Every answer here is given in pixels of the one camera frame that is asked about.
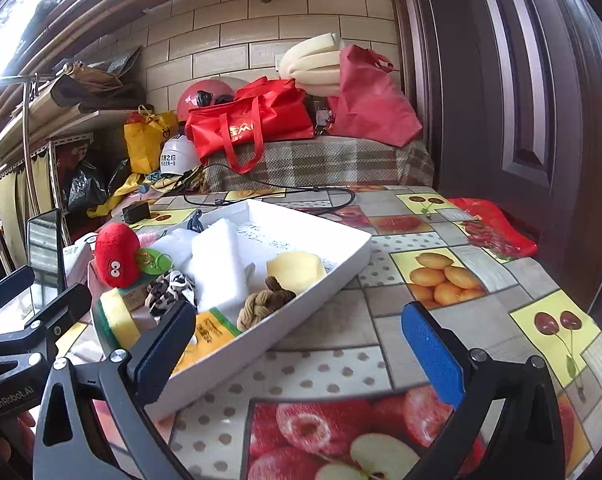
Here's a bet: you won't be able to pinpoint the red plastic bag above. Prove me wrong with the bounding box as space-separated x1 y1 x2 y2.
448 197 538 263

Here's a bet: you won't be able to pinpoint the red tote bag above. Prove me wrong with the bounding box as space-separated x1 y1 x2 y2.
185 76 315 175

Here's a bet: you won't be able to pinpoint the dark red fabric bag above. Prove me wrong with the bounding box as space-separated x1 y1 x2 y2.
327 44 424 148

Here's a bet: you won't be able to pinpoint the wooden shelf board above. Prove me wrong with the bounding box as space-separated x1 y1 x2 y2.
0 87 146 161

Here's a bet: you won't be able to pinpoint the yellow cloth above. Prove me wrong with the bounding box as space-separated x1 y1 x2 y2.
87 172 154 218

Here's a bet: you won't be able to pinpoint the red helmet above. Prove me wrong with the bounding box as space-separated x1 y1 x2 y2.
176 78 237 125

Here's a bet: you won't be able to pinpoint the green keyring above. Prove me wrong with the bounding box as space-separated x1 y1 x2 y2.
135 247 174 276

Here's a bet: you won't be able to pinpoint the plaid covered bench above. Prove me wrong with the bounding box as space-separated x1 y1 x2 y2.
203 135 436 193

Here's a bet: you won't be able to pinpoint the brown paper bags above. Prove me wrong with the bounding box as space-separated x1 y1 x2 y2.
51 46 146 111

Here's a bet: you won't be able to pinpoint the red plush toy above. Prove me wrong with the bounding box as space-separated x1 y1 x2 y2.
95 222 142 289

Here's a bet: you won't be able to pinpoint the cream foam rolls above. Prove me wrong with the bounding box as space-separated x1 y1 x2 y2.
277 31 343 98

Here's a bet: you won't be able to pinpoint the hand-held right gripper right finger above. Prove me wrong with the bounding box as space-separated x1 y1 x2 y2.
401 301 567 480

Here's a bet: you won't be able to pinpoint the yellow green scrub sponge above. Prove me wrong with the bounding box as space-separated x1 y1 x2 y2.
92 290 140 351

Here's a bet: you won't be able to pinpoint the yellow packet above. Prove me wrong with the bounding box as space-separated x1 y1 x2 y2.
173 308 243 373

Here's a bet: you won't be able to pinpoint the person's left hand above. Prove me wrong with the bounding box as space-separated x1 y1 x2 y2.
0 410 36 480

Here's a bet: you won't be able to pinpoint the leopard print scrunchie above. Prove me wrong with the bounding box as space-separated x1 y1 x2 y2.
145 270 198 317

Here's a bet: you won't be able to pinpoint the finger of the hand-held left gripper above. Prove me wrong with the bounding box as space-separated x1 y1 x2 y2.
0 284 92 366
0 265 36 333

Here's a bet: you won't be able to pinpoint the fruit print tablecloth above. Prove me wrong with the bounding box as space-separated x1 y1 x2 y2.
56 183 602 480

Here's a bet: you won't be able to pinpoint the beige rope knot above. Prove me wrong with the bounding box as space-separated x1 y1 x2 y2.
237 276 298 332

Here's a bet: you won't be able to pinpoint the black charger adapter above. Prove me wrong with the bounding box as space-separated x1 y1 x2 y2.
122 202 152 224

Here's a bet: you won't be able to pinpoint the white cloth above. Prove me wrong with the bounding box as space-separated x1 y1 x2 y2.
148 228 202 273

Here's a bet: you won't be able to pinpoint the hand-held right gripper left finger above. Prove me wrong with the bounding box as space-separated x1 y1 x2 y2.
33 300 198 480

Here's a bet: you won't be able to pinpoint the yellow shopping bag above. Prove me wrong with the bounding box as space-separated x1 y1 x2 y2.
124 105 178 175

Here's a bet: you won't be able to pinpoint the white helmet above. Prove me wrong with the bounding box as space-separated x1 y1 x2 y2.
159 135 202 178

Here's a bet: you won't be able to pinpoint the white foam block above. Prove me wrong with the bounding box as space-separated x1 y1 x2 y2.
191 218 250 313

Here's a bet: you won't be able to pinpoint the dark screen on stand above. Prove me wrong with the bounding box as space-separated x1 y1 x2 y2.
26 208 66 291

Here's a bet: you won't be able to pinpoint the black plastic bag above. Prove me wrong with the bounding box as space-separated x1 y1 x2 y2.
67 159 129 213

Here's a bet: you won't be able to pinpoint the yellow sponge wedge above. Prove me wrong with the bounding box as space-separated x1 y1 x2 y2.
266 251 328 296

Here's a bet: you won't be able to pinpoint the white shallow tray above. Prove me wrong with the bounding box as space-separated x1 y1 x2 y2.
87 198 373 421

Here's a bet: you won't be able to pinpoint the yellow curtain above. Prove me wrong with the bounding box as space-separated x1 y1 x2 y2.
0 152 56 256

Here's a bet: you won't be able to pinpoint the brown door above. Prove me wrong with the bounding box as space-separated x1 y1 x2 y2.
383 0 602 321

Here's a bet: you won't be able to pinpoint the chrome metal rack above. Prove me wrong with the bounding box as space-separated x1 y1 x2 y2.
0 72 56 271

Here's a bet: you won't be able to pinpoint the black cable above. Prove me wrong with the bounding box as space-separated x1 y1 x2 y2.
153 162 356 213

